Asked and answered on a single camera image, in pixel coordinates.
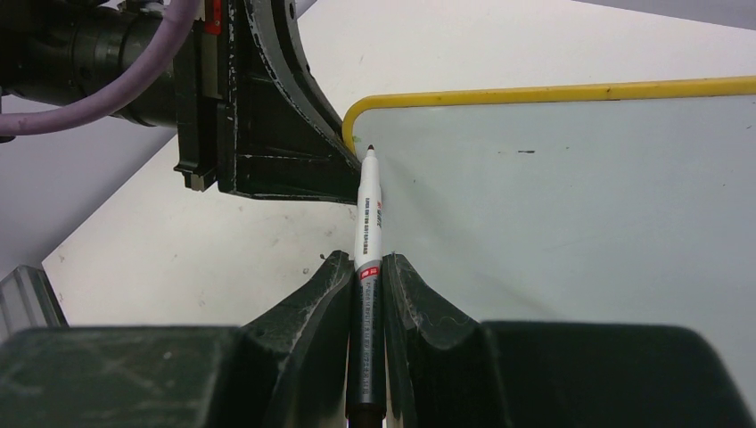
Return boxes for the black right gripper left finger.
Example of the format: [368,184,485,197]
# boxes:
[1,251,354,427]

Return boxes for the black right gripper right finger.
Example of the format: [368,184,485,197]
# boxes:
[382,254,755,427]

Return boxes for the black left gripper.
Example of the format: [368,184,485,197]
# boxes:
[173,1,360,205]

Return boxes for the white red whiteboard marker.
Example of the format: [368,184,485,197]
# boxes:
[346,144,387,427]

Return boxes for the yellow framed whiteboard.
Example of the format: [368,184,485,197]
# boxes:
[342,76,755,403]

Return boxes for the aluminium rail front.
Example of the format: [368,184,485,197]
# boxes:
[1,265,69,342]

